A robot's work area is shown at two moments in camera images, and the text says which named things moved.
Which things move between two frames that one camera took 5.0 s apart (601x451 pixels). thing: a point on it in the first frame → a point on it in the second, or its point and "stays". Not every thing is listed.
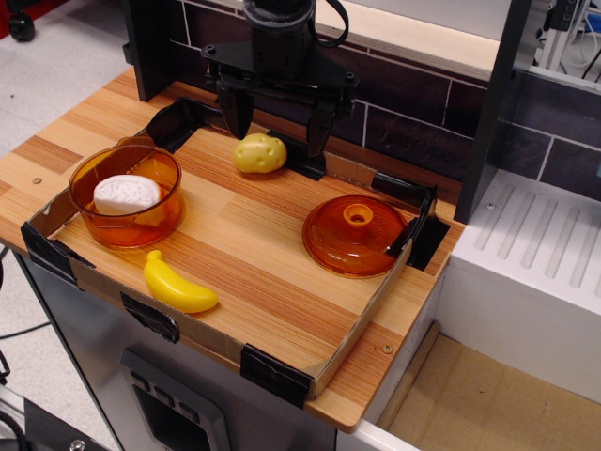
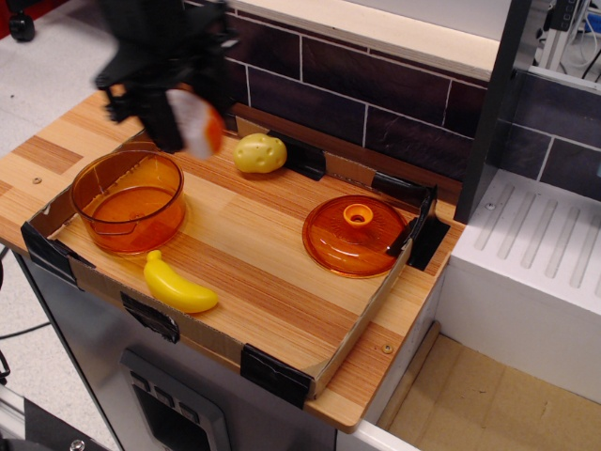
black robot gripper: x=280 y=56 → x=164 y=45
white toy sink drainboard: x=523 y=282 stays
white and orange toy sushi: x=122 y=194 → x=201 y=124
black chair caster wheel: x=22 y=26 stays
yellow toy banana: x=167 y=286 stays
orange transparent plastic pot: x=129 y=194 stays
